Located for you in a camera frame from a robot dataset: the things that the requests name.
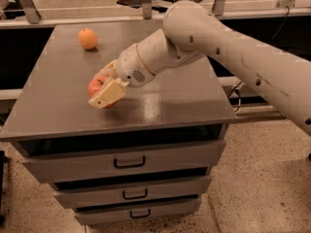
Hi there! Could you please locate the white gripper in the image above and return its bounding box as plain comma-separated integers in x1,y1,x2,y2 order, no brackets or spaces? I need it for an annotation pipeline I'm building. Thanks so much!
88,44,155,109

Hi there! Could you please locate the red apple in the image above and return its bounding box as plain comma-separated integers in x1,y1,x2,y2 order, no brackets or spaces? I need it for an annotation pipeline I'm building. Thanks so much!
87,75,108,98

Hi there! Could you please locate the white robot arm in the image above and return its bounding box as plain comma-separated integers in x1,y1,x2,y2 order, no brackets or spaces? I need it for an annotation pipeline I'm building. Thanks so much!
88,0,311,135

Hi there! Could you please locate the orange fruit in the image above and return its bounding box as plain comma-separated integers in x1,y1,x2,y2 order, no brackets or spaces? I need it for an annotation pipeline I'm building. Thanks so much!
78,28,97,50

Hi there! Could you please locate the grey drawer cabinet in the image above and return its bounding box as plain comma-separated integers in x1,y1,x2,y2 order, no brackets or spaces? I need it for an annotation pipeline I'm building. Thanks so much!
1,21,234,225

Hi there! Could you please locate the top grey drawer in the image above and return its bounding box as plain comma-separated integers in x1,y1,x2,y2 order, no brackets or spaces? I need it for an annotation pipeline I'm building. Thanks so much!
22,139,225,183

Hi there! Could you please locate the grey drawer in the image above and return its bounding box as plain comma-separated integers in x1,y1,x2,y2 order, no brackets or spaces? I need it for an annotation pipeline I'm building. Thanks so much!
75,196,201,225
22,139,225,183
54,176,211,209

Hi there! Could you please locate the middle grey drawer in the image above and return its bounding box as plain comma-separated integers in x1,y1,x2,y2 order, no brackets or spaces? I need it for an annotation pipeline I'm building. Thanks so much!
54,176,211,209

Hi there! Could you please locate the bottom grey drawer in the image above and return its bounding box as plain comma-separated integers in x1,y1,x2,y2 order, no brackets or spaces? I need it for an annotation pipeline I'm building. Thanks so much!
75,196,201,225

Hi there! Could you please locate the grey metal railing frame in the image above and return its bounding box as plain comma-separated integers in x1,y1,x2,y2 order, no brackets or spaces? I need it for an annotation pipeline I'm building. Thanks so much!
0,0,311,30

